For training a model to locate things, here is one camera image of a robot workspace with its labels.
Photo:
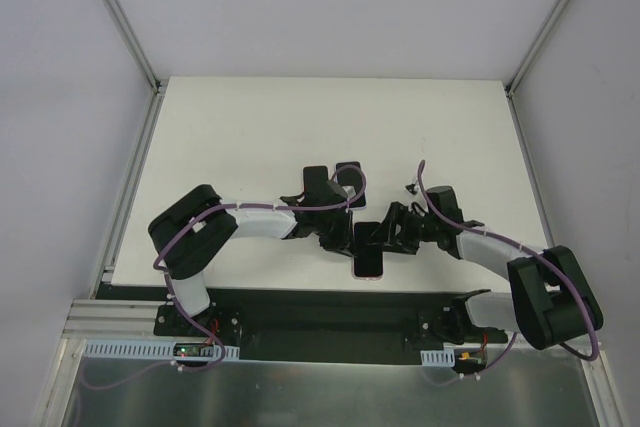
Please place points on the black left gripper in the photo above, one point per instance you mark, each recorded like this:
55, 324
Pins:
335, 239

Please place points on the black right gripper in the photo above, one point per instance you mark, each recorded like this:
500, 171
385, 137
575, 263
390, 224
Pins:
397, 229

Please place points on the black phone white edge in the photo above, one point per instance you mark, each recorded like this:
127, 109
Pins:
349, 178

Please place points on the clear phone case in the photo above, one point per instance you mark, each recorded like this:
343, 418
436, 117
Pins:
367, 274

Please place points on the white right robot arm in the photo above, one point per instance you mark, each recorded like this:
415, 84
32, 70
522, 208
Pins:
549, 301

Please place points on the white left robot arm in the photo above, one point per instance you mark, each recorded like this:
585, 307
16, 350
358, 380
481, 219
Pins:
189, 234

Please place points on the right white cable duct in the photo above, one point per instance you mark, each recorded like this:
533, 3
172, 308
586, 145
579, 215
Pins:
443, 358

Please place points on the white cable duct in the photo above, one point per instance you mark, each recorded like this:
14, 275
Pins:
158, 350
443, 358

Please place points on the left aluminium frame post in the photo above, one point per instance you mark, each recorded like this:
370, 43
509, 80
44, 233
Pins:
133, 44

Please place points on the aluminium frame post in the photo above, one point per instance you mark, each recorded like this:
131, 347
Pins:
133, 44
551, 21

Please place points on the aluminium front rail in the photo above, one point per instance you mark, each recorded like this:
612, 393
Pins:
111, 319

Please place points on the left white cable duct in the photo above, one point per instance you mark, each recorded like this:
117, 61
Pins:
158, 350

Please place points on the right aluminium frame post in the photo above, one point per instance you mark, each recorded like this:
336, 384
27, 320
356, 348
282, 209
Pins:
551, 21

